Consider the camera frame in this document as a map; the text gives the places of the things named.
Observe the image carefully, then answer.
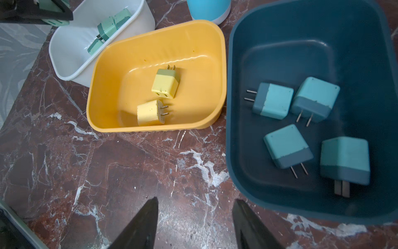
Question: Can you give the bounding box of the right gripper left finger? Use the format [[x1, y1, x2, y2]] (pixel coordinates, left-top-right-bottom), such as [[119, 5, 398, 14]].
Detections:
[[108, 197, 159, 249]]

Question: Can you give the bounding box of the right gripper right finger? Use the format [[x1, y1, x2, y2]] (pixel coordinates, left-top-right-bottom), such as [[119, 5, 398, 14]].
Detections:
[[232, 199, 284, 249]]

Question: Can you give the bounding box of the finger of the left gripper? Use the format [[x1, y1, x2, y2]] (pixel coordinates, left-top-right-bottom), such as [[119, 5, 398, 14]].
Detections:
[[1, 0, 74, 24]]

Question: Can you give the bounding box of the green plug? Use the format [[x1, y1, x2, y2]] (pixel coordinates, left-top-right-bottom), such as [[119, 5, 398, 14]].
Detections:
[[87, 38, 104, 55], [37, 0, 69, 27], [97, 17, 117, 41], [114, 8, 132, 30]]

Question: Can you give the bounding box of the teal plug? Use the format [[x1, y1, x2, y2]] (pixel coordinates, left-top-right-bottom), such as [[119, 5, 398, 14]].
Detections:
[[244, 83, 294, 120], [263, 124, 314, 177], [290, 77, 340, 126], [320, 137, 371, 198]]

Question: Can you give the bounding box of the yellow plug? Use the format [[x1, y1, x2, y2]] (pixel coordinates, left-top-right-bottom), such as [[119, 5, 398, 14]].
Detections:
[[137, 100, 169, 126], [151, 65, 180, 99]]

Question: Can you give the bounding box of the white storage box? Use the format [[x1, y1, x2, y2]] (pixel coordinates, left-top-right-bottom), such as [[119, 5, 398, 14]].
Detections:
[[49, 1, 155, 87]]

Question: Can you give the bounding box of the yellow storage box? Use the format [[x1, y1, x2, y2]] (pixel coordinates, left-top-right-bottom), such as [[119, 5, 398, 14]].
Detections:
[[87, 20, 227, 133]]

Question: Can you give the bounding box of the dark teal storage box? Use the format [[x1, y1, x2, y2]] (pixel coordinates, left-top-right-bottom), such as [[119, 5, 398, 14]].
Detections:
[[226, 1, 398, 225]]

